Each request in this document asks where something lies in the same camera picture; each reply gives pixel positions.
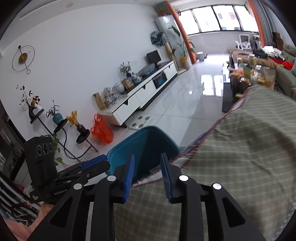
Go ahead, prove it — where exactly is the pink sleeve left forearm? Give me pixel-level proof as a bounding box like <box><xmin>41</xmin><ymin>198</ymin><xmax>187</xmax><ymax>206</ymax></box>
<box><xmin>5</xmin><ymin>212</ymin><xmax>45</xmax><ymax>241</ymax></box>

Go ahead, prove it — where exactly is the teal plastic trash bin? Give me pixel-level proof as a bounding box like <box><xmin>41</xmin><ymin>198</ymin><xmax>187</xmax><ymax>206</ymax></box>
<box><xmin>107</xmin><ymin>126</ymin><xmax>181</xmax><ymax>183</ymax></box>

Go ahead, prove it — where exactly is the left hand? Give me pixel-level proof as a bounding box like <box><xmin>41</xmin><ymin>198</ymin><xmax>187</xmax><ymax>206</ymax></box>
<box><xmin>34</xmin><ymin>203</ymin><xmax>54</xmax><ymax>226</ymax></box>

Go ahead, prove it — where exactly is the orange plastic bag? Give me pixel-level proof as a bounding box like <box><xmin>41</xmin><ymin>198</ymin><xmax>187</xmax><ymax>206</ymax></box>
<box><xmin>90</xmin><ymin>113</ymin><xmax>114</xmax><ymax>144</ymax></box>

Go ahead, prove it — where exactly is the white black TV cabinet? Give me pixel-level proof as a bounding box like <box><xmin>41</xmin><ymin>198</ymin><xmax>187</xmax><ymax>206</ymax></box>
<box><xmin>99</xmin><ymin>61</ymin><xmax>178</xmax><ymax>126</ymax></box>

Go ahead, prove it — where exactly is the white bathroom scale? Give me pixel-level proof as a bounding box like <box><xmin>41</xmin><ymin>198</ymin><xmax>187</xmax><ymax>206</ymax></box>
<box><xmin>129</xmin><ymin>115</ymin><xmax>153</xmax><ymax>131</ymax></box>

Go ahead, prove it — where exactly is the black plant stand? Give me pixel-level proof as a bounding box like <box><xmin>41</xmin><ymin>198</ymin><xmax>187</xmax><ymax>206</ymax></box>
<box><xmin>25</xmin><ymin>101</ymin><xmax>98</xmax><ymax>162</ymax></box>

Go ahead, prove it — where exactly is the patterned green tablecloth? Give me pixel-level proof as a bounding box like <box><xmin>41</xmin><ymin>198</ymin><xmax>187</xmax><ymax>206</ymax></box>
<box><xmin>114</xmin><ymin>86</ymin><xmax>295</xmax><ymax>240</ymax></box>

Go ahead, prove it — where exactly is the black monitor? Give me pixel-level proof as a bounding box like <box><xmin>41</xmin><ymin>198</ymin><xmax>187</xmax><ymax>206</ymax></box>
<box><xmin>147</xmin><ymin>50</ymin><xmax>161</xmax><ymax>67</ymax></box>

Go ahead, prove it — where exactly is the cluttered coffee table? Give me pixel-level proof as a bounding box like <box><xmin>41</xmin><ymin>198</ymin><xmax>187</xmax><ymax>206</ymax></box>
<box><xmin>222</xmin><ymin>51</ymin><xmax>277</xmax><ymax>113</ymax></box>

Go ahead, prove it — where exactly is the tall green potted plant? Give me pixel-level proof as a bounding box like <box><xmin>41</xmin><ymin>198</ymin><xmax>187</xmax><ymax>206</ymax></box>
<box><xmin>170</xmin><ymin>26</ymin><xmax>195</xmax><ymax>70</ymax></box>

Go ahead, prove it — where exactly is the white standing air conditioner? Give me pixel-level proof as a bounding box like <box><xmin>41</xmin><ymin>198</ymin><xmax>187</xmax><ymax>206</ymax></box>
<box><xmin>154</xmin><ymin>15</ymin><xmax>192</xmax><ymax>69</ymax></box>

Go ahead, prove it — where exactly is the green brown sectional sofa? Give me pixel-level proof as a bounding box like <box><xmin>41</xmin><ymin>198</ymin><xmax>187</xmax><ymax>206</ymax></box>
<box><xmin>276</xmin><ymin>43</ymin><xmax>295</xmax><ymax>100</ymax></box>

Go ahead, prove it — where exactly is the white office chair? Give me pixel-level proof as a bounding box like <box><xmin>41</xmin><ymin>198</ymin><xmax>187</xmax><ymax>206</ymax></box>
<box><xmin>235</xmin><ymin>34</ymin><xmax>251</xmax><ymax>50</ymax></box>

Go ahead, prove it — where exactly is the round wall clock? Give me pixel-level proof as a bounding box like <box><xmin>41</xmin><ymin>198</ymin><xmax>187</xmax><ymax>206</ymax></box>
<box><xmin>11</xmin><ymin>45</ymin><xmax>36</xmax><ymax>74</ymax></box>

